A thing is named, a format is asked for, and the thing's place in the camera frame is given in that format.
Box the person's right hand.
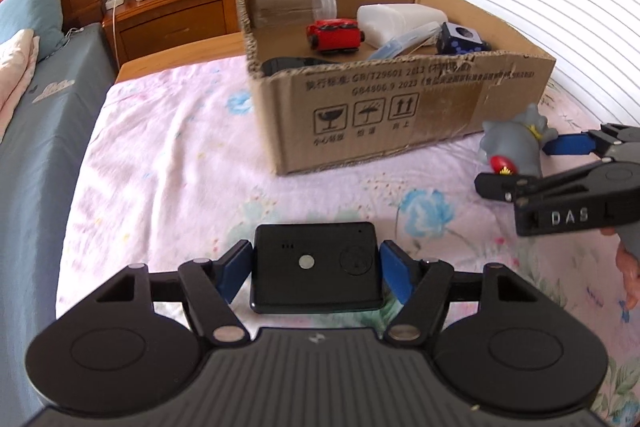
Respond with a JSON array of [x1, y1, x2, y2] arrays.
[[601, 228, 640, 306]]

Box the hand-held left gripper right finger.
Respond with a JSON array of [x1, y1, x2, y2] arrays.
[[378, 241, 543, 349]]

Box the floral pink bed sheet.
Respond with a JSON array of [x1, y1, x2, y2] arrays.
[[55, 54, 640, 427]]

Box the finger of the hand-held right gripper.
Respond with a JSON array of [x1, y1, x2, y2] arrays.
[[541, 123, 640, 156], [474, 159, 616, 204]]

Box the wooden bed board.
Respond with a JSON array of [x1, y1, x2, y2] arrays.
[[116, 32, 249, 84]]

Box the wooden nightstand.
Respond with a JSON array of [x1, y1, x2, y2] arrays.
[[102, 0, 238, 65]]

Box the black device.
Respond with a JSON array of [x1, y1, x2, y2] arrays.
[[249, 222, 385, 314]]

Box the black case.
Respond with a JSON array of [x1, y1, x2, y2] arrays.
[[261, 56, 323, 76]]

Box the pink quilt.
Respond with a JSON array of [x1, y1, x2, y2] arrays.
[[0, 28, 41, 142]]

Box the large blue pillow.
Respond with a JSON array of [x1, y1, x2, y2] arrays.
[[0, 0, 66, 62]]

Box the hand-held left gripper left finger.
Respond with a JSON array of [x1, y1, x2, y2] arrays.
[[92, 239, 253, 347]]

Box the grey cat toy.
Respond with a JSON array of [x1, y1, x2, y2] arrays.
[[479, 103, 559, 180]]

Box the red toy car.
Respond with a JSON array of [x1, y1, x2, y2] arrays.
[[306, 19, 365, 56]]

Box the black cube toy red wheels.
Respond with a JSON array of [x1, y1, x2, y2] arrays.
[[434, 22, 490, 56]]

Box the white plastic container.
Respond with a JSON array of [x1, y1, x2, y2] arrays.
[[356, 3, 448, 48]]

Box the blue bed sheet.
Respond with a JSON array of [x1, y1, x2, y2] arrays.
[[0, 22, 121, 427]]

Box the brown cardboard box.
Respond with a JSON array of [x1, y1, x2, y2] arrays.
[[236, 0, 557, 176]]

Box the white charger cable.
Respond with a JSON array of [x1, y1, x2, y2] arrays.
[[112, 2, 124, 68]]

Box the clear plastic jar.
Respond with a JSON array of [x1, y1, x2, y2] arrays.
[[252, 0, 337, 30]]

